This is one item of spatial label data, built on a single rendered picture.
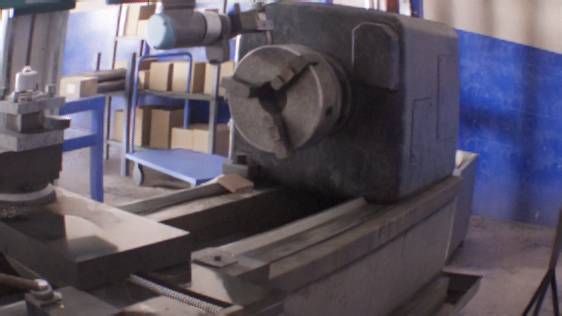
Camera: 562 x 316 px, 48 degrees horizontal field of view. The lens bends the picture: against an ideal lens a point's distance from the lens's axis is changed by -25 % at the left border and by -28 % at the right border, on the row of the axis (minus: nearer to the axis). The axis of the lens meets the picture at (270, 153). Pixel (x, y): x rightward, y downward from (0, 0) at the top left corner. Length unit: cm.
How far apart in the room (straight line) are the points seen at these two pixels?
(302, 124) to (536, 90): 350
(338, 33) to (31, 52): 111
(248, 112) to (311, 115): 16
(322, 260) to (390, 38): 59
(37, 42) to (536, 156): 375
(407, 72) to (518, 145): 333
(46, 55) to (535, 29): 364
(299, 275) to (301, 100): 47
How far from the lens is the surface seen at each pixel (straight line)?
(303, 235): 175
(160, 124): 624
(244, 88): 190
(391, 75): 192
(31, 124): 156
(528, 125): 523
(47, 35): 262
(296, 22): 210
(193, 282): 129
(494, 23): 527
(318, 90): 184
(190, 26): 173
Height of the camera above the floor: 132
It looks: 11 degrees down
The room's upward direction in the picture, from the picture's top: 3 degrees clockwise
